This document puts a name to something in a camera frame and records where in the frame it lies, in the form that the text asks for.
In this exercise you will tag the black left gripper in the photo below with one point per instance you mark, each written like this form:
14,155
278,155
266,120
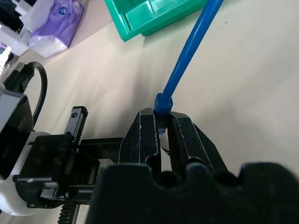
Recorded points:
53,170

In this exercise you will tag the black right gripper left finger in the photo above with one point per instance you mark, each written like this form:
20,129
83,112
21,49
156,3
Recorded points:
137,140

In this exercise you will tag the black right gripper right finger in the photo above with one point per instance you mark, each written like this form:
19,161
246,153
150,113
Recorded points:
189,142

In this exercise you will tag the blue plastic stick tool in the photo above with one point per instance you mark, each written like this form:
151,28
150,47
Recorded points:
187,46

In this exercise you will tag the green plastic bin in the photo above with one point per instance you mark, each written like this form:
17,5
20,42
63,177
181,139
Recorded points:
130,21

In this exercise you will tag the purple tissue pack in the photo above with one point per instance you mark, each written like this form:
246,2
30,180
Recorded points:
54,30

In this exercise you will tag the white box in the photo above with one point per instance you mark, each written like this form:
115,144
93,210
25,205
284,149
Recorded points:
14,40

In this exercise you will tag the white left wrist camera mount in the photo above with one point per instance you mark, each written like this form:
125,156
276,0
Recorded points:
14,130

